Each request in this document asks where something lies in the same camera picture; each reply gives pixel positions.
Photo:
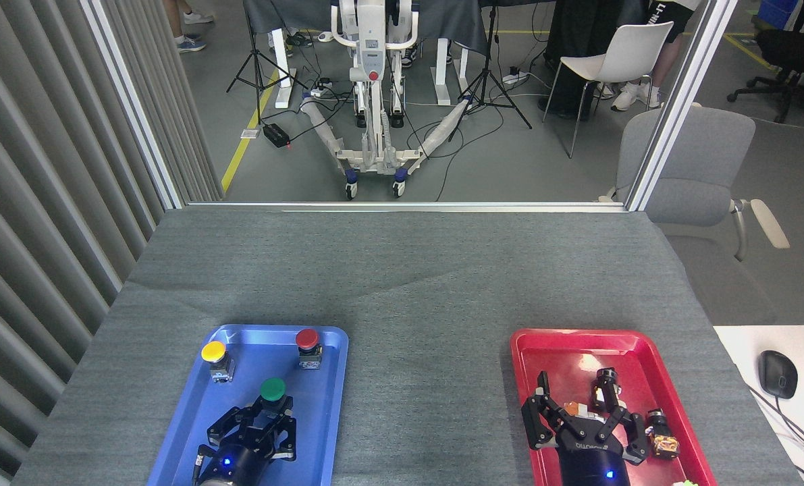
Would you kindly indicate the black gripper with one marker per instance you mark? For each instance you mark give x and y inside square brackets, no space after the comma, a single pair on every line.
[591,466]
[236,466]

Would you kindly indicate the green push button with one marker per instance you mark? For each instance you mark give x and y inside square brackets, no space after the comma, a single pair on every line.
[273,389]

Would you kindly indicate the yellow push button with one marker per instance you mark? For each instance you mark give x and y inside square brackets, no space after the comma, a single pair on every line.
[214,352]

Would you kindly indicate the red push button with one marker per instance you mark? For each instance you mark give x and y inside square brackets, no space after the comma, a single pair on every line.
[307,337]

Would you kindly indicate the blue plastic tray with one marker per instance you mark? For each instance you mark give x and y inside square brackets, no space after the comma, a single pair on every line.
[314,432]

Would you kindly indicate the red plastic tray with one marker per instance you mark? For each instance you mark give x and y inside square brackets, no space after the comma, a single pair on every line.
[651,364]

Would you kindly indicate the small green object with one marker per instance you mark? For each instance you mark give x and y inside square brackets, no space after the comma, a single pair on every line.
[685,483]

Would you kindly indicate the white desk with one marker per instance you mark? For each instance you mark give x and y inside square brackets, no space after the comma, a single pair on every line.
[746,351]

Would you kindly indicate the black computer mouse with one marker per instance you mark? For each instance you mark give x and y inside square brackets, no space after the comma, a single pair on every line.
[778,374]

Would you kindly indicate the grey table cloth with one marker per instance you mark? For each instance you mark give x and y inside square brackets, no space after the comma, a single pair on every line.
[408,283]

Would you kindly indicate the grey office chair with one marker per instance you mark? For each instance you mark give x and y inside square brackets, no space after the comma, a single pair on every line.
[699,162]

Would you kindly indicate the black box on floor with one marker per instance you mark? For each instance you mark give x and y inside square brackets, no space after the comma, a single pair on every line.
[276,135]

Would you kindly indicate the white power strip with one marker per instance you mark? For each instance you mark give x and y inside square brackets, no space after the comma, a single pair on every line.
[515,77]

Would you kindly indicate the black tripod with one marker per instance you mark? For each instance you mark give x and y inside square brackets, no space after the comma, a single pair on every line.
[488,81]
[258,61]

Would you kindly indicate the white plastic chair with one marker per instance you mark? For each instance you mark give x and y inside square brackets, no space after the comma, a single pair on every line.
[634,50]

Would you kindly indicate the white stand on wheels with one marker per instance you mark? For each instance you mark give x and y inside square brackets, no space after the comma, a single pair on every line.
[373,40]

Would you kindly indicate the black office chair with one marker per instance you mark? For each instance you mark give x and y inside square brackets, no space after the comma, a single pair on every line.
[790,54]

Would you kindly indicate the orange and white switch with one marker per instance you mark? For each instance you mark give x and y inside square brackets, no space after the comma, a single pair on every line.
[572,408]

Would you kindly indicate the black selector switch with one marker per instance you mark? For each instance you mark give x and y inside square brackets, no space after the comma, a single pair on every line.
[605,388]

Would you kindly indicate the black switch with orange base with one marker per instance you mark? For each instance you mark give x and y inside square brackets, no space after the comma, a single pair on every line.
[662,439]

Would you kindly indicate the silver frame rail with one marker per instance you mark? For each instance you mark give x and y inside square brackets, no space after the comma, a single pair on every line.
[408,206]

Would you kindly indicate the silver frame post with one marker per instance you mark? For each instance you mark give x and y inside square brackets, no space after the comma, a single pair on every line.
[678,101]
[131,101]

